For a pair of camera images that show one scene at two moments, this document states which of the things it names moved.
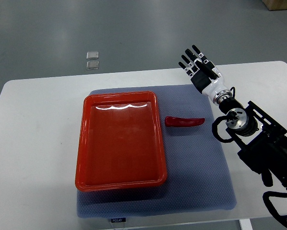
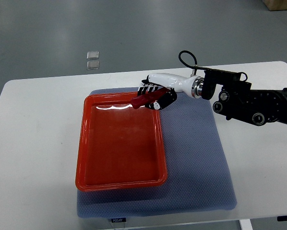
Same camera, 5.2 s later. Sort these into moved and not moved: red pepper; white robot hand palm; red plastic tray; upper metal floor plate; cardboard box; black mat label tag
Moved: red pepper; white robot hand palm
Not moved: red plastic tray; cardboard box; upper metal floor plate; black mat label tag
